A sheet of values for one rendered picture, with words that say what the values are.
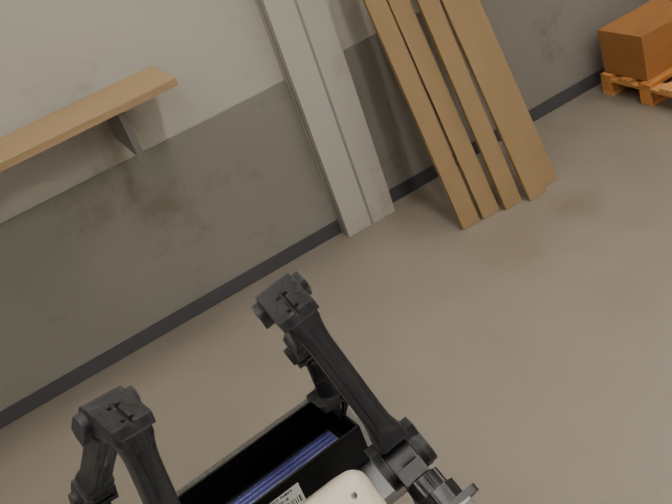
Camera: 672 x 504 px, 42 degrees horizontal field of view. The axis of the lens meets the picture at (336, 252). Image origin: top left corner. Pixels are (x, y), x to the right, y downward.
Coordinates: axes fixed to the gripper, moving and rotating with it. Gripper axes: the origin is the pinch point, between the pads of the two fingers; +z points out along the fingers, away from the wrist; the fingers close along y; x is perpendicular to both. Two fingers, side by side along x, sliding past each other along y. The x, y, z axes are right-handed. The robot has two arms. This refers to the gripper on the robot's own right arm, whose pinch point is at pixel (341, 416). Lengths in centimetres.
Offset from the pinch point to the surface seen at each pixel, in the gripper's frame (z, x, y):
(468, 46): 17, -171, -194
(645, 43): 63, -156, -298
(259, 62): -7, -223, -112
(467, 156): 64, -163, -172
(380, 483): 9.0, 15.8, 3.2
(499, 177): 79, -153, -181
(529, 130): 68, -156, -208
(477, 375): 92, -71, -84
